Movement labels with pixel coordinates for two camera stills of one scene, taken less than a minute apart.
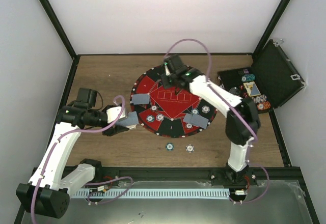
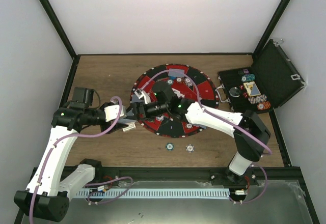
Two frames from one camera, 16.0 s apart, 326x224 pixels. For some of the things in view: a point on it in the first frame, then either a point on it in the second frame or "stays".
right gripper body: [168, 85] → [162, 107]
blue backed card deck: [131, 119] stays
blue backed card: [140, 99] stays
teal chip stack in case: [248, 78] stays
